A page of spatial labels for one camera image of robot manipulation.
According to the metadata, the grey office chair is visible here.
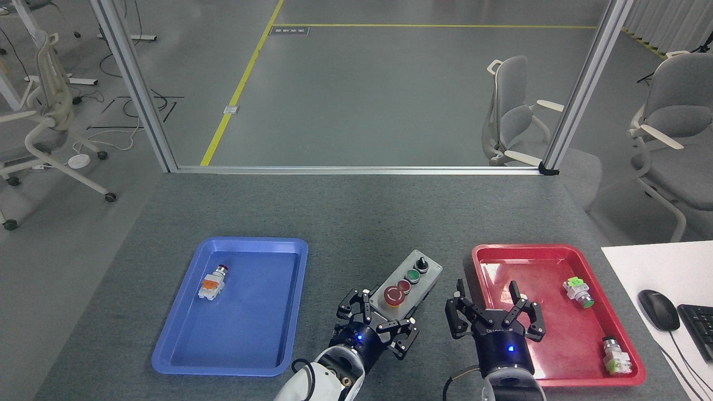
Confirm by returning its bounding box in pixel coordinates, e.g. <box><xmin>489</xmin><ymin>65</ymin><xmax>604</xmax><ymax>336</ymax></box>
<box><xmin>481</xmin><ymin>55</ymin><xmax>567</xmax><ymax>168</ymax></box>
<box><xmin>628</xmin><ymin>51</ymin><xmax>713</xmax><ymax>243</ymax></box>

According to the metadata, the red plastic tray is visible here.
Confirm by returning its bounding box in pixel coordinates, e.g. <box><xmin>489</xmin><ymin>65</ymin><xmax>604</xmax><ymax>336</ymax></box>
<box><xmin>471</xmin><ymin>243</ymin><xmax>647</xmax><ymax>388</ymax></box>

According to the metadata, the silver push button green block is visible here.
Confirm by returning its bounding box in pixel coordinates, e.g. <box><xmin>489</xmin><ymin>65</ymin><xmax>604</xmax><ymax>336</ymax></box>
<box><xmin>601</xmin><ymin>336</ymin><xmax>633</xmax><ymax>375</ymax></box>

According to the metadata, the blue plastic tray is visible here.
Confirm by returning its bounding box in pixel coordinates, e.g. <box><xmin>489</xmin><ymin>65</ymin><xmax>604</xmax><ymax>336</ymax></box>
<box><xmin>152</xmin><ymin>237</ymin><xmax>309</xmax><ymax>378</ymax></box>

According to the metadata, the black mouse cable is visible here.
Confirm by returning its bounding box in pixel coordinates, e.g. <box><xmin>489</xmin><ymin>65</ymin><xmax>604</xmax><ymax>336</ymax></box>
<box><xmin>660</xmin><ymin>329</ymin><xmax>713</xmax><ymax>399</ymax></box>

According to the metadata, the white curtain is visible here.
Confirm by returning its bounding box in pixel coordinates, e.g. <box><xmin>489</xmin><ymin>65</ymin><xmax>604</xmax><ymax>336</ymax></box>
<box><xmin>621</xmin><ymin>0</ymin><xmax>713</xmax><ymax>55</ymax></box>

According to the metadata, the black keyboard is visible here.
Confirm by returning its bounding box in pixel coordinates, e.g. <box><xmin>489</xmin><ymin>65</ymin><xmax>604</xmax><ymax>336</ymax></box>
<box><xmin>676</xmin><ymin>304</ymin><xmax>713</xmax><ymax>363</ymax></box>

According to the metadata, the silver aluminium rail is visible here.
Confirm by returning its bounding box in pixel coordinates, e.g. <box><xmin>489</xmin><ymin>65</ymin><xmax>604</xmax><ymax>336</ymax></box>
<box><xmin>175</xmin><ymin>165</ymin><xmax>544</xmax><ymax>176</ymax></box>

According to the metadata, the white mesh office chair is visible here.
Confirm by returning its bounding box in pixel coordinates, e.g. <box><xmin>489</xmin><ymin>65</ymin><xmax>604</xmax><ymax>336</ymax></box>
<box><xmin>0</xmin><ymin>31</ymin><xmax>118</xmax><ymax>232</ymax></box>

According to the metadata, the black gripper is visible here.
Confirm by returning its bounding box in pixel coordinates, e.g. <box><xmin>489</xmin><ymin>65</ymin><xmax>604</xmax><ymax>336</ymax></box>
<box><xmin>329</xmin><ymin>287</ymin><xmax>420</xmax><ymax>373</ymax></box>
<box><xmin>445</xmin><ymin>279</ymin><xmax>548</xmax><ymax>380</ymax></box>

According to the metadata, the red push button orange block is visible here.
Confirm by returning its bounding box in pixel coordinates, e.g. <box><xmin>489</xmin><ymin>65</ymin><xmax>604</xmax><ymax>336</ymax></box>
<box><xmin>197</xmin><ymin>265</ymin><xmax>229</xmax><ymax>302</ymax></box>

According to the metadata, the black computer mouse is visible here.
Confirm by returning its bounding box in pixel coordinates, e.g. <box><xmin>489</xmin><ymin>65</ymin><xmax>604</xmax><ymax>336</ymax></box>
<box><xmin>637</xmin><ymin>290</ymin><xmax>681</xmax><ymax>333</ymax></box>

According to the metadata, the green push button switch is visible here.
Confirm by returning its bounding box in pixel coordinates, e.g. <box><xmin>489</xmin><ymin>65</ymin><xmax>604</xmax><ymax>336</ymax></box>
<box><xmin>562</xmin><ymin>277</ymin><xmax>595</xmax><ymax>310</ymax></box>

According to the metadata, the silver aluminium post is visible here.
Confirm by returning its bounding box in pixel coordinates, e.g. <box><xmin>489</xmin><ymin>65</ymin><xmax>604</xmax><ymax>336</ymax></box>
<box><xmin>538</xmin><ymin>0</ymin><xmax>635</xmax><ymax>177</ymax></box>
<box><xmin>89</xmin><ymin>0</ymin><xmax>179</xmax><ymax>174</ymax></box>

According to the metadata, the white desk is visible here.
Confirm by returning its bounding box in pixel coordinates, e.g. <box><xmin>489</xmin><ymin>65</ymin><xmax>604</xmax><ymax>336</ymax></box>
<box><xmin>600</xmin><ymin>241</ymin><xmax>713</xmax><ymax>401</ymax></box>

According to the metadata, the grey control box with buttons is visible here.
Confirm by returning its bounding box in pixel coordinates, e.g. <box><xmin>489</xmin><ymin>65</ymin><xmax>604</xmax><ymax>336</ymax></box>
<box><xmin>368</xmin><ymin>249</ymin><xmax>445</xmax><ymax>326</ymax></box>

